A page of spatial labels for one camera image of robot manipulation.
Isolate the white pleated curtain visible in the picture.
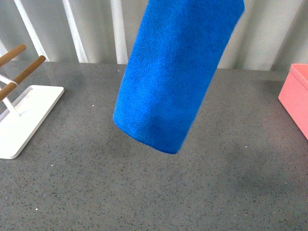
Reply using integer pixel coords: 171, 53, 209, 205
0, 0, 308, 71

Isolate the blue microfiber cloth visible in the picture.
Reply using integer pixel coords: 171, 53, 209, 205
113, 0, 245, 154

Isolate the white wooden towel rack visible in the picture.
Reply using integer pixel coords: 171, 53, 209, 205
0, 55, 64, 159

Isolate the pink plastic bin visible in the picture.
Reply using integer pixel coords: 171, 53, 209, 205
278, 64, 308, 137

